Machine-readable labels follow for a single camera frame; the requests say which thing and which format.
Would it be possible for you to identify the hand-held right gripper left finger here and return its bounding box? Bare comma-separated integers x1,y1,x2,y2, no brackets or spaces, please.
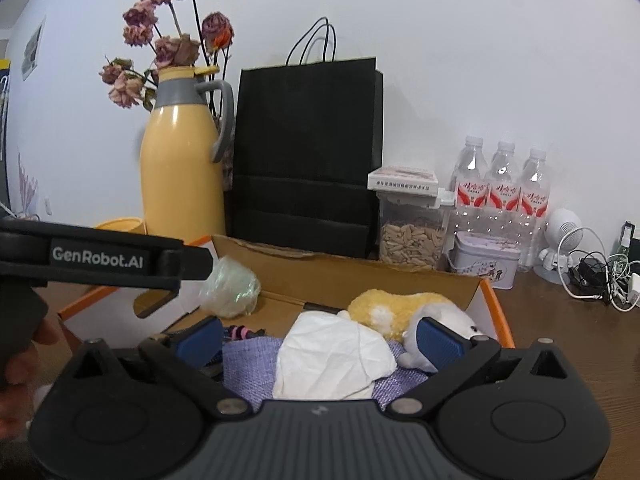
67,316,254,417

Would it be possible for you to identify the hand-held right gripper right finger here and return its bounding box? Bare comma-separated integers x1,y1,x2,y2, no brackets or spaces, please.
384,316,571,417

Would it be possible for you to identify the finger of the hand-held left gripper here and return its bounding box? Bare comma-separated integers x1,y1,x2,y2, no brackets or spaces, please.
152,242,217,285

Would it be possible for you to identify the clear plastic bag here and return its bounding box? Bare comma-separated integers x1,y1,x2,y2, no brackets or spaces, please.
198,255,262,319

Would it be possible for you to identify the pink black hair tie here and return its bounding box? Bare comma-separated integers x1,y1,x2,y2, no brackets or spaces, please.
223,324,266,341

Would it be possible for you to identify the purple knitted cloth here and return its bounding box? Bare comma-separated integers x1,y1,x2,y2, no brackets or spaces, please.
219,335,432,407

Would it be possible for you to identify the yellow white plush toy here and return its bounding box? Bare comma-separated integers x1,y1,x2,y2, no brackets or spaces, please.
344,289,485,374

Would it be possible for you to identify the white tissue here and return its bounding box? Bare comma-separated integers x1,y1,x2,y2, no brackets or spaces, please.
272,310,399,401

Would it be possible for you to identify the orange cardboard box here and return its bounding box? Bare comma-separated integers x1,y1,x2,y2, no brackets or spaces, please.
56,233,516,363

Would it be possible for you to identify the person's left hand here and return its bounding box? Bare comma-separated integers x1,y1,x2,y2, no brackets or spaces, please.
0,320,62,431

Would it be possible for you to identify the yellow ceramic mug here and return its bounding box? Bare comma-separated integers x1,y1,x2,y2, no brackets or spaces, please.
94,217,147,235

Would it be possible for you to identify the printed tin box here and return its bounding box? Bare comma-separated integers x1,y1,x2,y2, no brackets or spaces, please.
446,231,521,291

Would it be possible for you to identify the yellow thermos jug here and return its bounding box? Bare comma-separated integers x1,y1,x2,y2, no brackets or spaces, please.
139,65,236,241

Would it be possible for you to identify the clear seed container white lid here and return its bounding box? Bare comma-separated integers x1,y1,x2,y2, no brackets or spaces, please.
367,165,456,267

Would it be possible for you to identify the black paper bag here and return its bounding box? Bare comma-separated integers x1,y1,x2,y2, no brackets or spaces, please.
225,16,385,260

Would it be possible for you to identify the black power adapter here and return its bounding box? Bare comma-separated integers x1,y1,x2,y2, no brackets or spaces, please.
577,259,606,286

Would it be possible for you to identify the white astronaut figure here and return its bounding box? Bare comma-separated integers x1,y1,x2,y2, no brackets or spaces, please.
533,208,584,281

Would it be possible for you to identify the clear water bottle red label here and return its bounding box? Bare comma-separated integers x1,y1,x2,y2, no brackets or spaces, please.
483,141,521,246
449,135,490,241
516,148,551,274

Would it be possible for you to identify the dried pink rose bouquet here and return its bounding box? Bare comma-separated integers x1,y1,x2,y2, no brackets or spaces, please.
99,0,236,112

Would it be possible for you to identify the tangle of white cables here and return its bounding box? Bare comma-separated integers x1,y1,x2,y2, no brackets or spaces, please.
559,226,640,314

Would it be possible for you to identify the wall poster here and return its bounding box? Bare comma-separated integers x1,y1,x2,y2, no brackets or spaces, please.
20,17,47,81

